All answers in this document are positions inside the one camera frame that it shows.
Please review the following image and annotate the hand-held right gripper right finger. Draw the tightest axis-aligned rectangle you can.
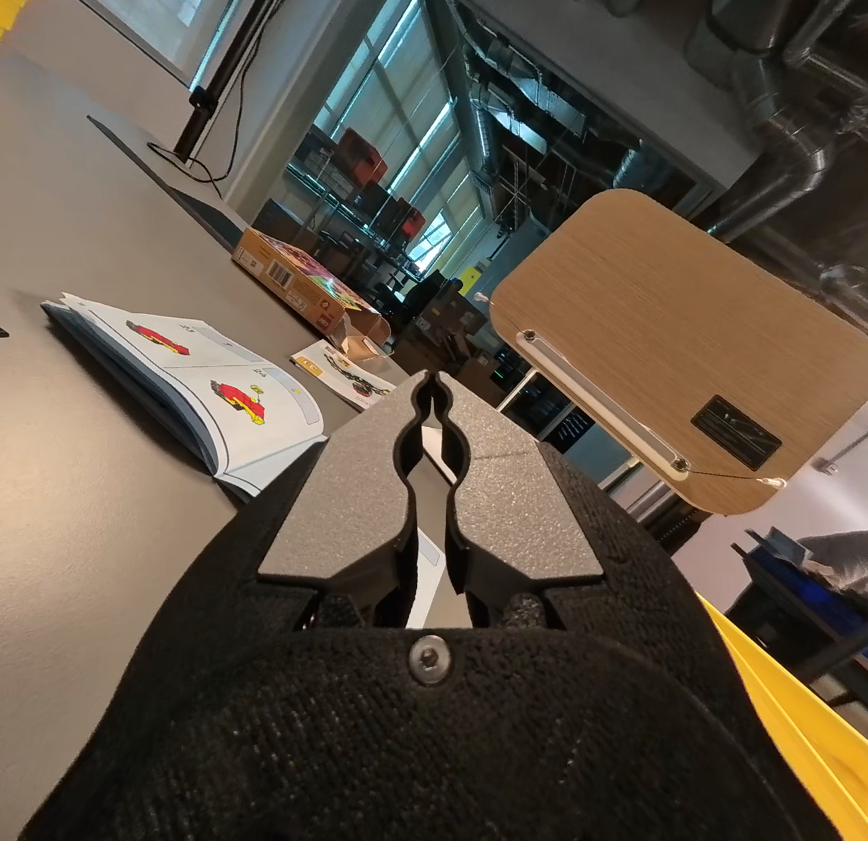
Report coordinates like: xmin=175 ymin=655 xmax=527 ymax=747
xmin=434 ymin=370 xmax=606 ymax=614

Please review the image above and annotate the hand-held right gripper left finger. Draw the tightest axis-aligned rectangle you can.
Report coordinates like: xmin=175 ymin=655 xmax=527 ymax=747
xmin=258 ymin=370 xmax=435 ymax=611

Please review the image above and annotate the lego instruction booklet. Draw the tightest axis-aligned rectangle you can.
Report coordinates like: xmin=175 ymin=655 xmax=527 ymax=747
xmin=290 ymin=339 xmax=397 ymax=415
xmin=41 ymin=292 xmax=328 ymax=503

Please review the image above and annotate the yellow plastic bin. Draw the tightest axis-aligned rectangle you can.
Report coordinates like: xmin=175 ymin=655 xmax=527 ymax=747
xmin=698 ymin=593 xmax=868 ymax=841
xmin=0 ymin=0 xmax=43 ymax=42

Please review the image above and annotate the closed lego instruction booklet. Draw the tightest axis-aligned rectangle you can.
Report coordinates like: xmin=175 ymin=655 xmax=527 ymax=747
xmin=290 ymin=339 xmax=397 ymax=415

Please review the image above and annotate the colourful cardboard lego box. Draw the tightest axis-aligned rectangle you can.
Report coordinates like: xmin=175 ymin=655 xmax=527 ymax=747
xmin=232 ymin=227 xmax=394 ymax=364

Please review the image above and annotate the pile of cardboard boxes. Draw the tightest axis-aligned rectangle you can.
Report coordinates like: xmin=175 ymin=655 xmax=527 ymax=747
xmin=393 ymin=292 xmax=503 ymax=408

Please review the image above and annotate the blue crate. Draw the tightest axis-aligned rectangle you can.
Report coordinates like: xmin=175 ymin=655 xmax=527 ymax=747
xmin=736 ymin=525 xmax=868 ymax=659

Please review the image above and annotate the storage shelf with red boxes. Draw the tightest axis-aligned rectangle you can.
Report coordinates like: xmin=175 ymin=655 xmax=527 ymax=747
xmin=285 ymin=125 xmax=435 ymax=279

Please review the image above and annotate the black pole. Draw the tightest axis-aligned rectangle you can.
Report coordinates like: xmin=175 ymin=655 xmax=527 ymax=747
xmin=173 ymin=0 xmax=299 ymax=164

